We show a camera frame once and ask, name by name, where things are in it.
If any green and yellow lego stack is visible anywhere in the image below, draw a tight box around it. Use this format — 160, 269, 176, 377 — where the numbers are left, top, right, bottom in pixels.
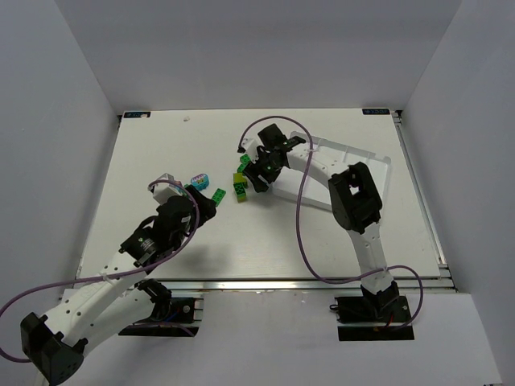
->
233, 182, 247, 203

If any blue decorated lego brick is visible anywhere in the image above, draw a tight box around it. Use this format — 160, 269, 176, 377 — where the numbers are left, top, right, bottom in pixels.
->
190, 173, 210, 191

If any green lego plate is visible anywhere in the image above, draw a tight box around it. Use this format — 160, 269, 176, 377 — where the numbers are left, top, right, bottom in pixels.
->
211, 188, 226, 207

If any white compartment sorting tray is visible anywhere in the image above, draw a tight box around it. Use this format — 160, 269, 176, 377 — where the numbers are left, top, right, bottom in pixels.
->
271, 136, 391, 211

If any yellow-green lego brick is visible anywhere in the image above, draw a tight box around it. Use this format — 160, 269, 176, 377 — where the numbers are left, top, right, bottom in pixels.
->
233, 173, 246, 184

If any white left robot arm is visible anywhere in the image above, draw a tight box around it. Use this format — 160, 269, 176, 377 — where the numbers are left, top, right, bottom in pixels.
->
20, 186, 217, 385

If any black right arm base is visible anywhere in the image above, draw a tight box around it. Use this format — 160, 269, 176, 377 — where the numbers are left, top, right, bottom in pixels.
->
329, 281, 414, 342

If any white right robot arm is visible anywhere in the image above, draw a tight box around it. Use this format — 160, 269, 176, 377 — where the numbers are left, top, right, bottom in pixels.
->
237, 124, 399, 320

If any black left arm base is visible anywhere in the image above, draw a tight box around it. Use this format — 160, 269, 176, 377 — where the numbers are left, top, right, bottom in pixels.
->
118, 279, 202, 338

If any green lego brick top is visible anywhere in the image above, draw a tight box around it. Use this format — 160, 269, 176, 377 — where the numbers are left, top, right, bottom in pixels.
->
240, 154, 250, 165

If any blue label right corner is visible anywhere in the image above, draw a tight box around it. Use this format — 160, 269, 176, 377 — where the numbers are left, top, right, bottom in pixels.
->
361, 109, 390, 115

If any blue label corner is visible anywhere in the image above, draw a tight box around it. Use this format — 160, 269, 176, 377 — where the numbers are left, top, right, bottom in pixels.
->
361, 109, 390, 115
123, 111, 151, 119

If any blue label left corner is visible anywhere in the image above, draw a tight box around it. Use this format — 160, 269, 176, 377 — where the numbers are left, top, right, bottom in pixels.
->
123, 111, 151, 119

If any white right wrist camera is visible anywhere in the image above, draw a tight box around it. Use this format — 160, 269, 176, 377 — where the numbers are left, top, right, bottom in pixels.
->
238, 138, 259, 162

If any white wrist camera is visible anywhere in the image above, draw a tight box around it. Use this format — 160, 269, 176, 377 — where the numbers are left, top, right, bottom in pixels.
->
149, 173, 183, 205
238, 138, 259, 162

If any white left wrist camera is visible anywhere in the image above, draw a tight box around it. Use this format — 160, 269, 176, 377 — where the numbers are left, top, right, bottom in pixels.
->
149, 173, 183, 205

